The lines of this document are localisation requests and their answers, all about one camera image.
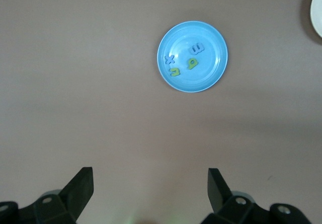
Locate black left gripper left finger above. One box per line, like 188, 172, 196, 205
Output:
0, 167, 95, 224

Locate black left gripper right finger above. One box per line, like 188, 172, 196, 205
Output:
207, 168, 312, 224

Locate blue plate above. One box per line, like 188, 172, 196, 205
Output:
157, 20, 229, 94

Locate beige plate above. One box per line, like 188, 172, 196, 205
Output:
309, 0, 322, 39

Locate blue lowercase letter m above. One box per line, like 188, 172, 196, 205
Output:
189, 42, 205, 56

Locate brown table mat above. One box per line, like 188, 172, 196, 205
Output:
0, 0, 322, 224

